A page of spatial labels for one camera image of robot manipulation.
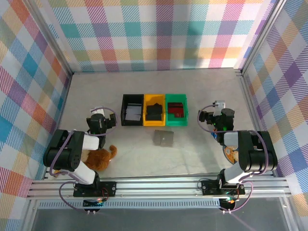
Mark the black cards stack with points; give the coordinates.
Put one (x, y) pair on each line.
(154, 111)

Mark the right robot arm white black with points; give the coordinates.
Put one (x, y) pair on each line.
(260, 158)

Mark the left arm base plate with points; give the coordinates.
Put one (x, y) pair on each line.
(109, 188)

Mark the blue orange toy brick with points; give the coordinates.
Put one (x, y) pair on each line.
(214, 136)

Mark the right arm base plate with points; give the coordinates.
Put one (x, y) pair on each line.
(209, 187)

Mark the red cards stack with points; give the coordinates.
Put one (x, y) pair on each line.
(173, 108)

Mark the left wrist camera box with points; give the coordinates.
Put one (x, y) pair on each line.
(98, 111)

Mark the grey card holder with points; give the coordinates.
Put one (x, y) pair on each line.
(163, 138)

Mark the yellow plastic bin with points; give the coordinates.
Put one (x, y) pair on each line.
(154, 123)

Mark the orange plush toy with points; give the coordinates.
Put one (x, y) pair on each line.
(98, 160)

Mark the white cards stack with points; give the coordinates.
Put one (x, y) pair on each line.
(132, 113)

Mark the aluminium side rail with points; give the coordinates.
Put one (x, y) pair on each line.
(58, 125)
(251, 108)

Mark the black plastic bin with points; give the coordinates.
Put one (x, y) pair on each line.
(124, 110)

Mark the round cartoon coaster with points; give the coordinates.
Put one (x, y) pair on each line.
(229, 154)

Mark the green plastic bin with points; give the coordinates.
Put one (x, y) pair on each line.
(176, 122)

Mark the aluminium frame post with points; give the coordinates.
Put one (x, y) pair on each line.
(262, 36)
(51, 36)

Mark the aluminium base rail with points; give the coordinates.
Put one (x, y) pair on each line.
(156, 187)

